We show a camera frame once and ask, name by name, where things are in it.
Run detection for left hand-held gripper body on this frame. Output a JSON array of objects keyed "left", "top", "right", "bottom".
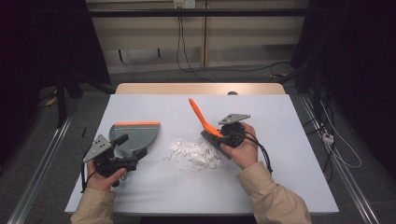
[{"left": 82, "top": 133, "right": 138, "bottom": 178}]

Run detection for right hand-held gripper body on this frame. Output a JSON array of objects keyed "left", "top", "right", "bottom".
[{"left": 218, "top": 113, "right": 252, "bottom": 149}]

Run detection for grey dustpan orange lip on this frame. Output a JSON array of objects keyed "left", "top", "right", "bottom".
[{"left": 108, "top": 120, "right": 162, "bottom": 181}]

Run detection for pile of white paper scraps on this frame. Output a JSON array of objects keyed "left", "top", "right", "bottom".
[{"left": 163, "top": 138, "right": 225, "bottom": 175}]

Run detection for orange hand brush grey bristles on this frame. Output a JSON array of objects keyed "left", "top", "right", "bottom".
[{"left": 188, "top": 98, "right": 233, "bottom": 161}]

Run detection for person's right hand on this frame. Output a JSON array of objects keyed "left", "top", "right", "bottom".
[{"left": 219, "top": 121, "right": 260, "bottom": 171}]

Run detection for person's left hand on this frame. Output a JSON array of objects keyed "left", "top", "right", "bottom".
[{"left": 86, "top": 161, "right": 128, "bottom": 192}]

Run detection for white table sheet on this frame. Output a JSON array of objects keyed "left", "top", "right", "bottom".
[{"left": 64, "top": 93, "right": 340, "bottom": 216}]

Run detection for black metal stand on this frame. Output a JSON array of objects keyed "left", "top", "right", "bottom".
[
  {"left": 55, "top": 73, "right": 68, "bottom": 129},
  {"left": 312, "top": 70, "right": 323, "bottom": 119}
]

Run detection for wooden table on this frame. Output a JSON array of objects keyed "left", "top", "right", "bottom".
[{"left": 115, "top": 82, "right": 287, "bottom": 96}]

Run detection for dark curtain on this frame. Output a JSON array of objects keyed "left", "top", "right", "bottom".
[
  {"left": 0, "top": 0, "right": 112, "bottom": 162},
  {"left": 290, "top": 0, "right": 396, "bottom": 169}
]

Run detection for black horizontal bar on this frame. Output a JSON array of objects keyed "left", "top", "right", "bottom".
[{"left": 88, "top": 8, "right": 310, "bottom": 18}]

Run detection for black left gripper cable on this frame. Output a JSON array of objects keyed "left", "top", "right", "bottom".
[{"left": 79, "top": 148, "right": 97, "bottom": 194}]

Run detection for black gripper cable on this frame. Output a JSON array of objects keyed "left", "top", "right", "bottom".
[
  {"left": 79, "top": 148, "right": 97, "bottom": 194},
  {"left": 232, "top": 131, "right": 275, "bottom": 175}
]

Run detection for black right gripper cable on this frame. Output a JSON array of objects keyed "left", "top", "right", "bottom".
[{"left": 232, "top": 131, "right": 275, "bottom": 175}]

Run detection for aluminium floor rail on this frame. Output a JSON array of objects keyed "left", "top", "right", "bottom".
[
  {"left": 7, "top": 116, "right": 75, "bottom": 224},
  {"left": 298, "top": 92, "right": 381, "bottom": 224}
]

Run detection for black wall cable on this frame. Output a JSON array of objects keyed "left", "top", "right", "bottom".
[
  {"left": 176, "top": 7, "right": 217, "bottom": 84},
  {"left": 179, "top": 7, "right": 293, "bottom": 75}
]

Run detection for white floor cable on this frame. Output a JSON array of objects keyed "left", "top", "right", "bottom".
[{"left": 320, "top": 102, "right": 363, "bottom": 169}]

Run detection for white wall socket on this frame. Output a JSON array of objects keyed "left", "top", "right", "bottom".
[{"left": 173, "top": 0, "right": 196, "bottom": 9}]

